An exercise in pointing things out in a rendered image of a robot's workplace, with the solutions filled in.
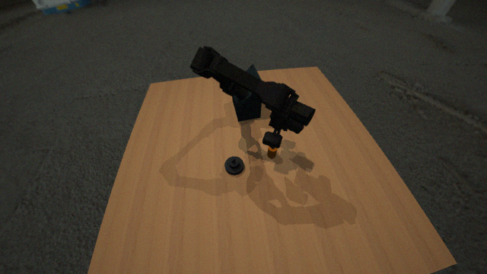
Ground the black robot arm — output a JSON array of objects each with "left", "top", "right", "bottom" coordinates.
[{"left": 189, "top": 46, "right": 316, "bottom": 134}]

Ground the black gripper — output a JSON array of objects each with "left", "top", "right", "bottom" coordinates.
[{"left": 263, "top": 112, "right": 287, "bottom": 148}]

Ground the orange-brown cylinder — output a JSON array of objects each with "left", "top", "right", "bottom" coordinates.
[{"left": 267, "top": 146, "right": 278, "bottom": 159}]

